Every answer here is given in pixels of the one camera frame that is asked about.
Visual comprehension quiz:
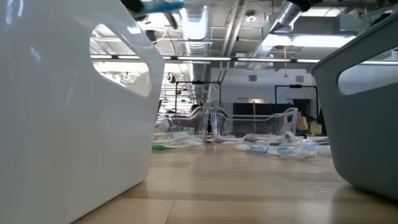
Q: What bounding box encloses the blue toothbrush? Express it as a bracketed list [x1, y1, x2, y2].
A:
[235, 144, 280, 156]
[273, 145, 318, 159]
[139, 0, 188, 15]
[298, 140, 332, 157]

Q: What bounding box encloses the purple toothbrush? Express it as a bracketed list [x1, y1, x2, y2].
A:
[243, 134, 282, 146]
[211, 138, 244, 145]
[279, 131, 299, 146]

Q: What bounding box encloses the teal plastic bin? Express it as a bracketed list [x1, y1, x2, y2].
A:
[310, 11, 398, 202]

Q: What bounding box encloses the round ceiling fixture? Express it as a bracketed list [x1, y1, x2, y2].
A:
[244, 10, 257, 24]

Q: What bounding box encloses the white plastic bin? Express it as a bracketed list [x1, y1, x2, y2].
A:
[0, 0, 165, 224]

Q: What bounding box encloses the green wrapped toothbrush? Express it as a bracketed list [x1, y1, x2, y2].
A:
[152, 141, 205, 151]

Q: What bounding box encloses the black partition panel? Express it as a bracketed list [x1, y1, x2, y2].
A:
[233, 102, 295, 138]

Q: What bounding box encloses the silver ventilation duct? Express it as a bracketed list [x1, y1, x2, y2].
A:
[248, 0, 312, 68]
[178, 0, 214, 103]

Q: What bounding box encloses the black station frame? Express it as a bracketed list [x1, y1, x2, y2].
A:
[274, 84, 318, 121]
[175, 81, 222, 108]

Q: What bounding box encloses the yellow hanging cord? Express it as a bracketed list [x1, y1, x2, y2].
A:
[282, 45, 289, 78]

